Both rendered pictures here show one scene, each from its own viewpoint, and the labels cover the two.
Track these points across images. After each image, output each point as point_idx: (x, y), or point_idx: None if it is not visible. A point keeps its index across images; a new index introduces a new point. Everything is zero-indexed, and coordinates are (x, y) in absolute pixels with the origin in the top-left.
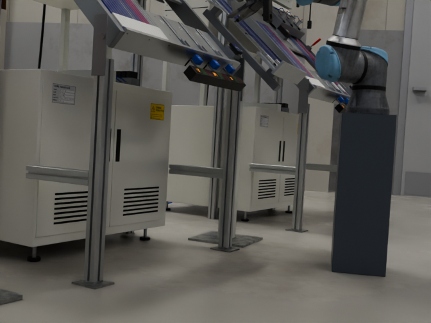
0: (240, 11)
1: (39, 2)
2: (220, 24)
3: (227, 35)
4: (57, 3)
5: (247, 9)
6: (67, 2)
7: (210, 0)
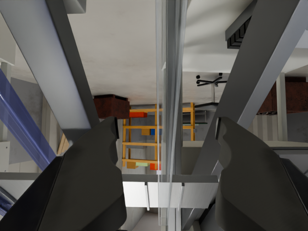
0: (278, 166)
1: (192, 140)
2: (90, 123)
3: (80, 79)
4: (187, 141)
5: (126, 217)
6: (189, 142)
7: (218, 182)
